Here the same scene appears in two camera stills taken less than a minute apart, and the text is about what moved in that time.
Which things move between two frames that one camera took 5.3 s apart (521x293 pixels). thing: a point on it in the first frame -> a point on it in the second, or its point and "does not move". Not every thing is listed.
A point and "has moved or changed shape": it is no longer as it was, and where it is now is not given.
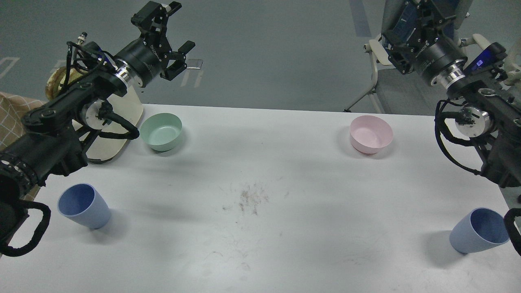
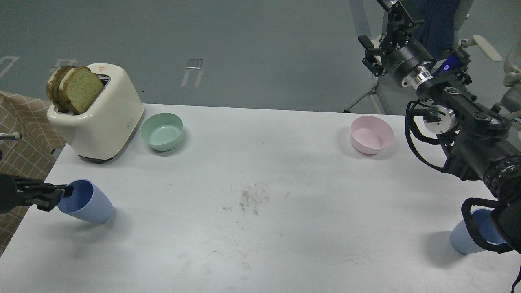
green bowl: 160,131 does not move
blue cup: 82,203 has moved or changed shape
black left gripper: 145,57 -> 48,195
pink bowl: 369,134 does not move
